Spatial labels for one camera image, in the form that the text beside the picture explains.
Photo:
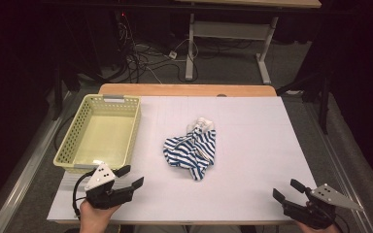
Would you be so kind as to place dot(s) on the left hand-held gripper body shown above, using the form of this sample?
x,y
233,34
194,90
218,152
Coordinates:
x,y
105,194

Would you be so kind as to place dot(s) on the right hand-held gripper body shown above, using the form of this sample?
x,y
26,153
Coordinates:
x,y
317,207

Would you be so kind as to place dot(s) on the yellow plastic basket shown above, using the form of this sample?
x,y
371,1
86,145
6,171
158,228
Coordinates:
x,y
77,129

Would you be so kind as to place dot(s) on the blue white striped baby romper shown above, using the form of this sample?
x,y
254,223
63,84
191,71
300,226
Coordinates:
x,y
191,152

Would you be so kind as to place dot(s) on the person's right hand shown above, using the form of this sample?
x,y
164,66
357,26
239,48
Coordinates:
x,y
317,229

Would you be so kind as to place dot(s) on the person's left hand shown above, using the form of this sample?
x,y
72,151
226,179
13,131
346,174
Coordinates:
x,y
95,218

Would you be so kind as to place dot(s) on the black metal stand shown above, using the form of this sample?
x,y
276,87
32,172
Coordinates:
x,y
323,106
58,90

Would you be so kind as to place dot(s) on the white power adapter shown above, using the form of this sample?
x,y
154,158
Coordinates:
x,y
173,54

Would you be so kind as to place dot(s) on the white metal desk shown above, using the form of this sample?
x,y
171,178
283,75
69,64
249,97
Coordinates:
x,y
230,30

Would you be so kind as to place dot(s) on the metal floor rail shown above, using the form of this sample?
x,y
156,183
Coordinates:
x,y
340,168
22,174

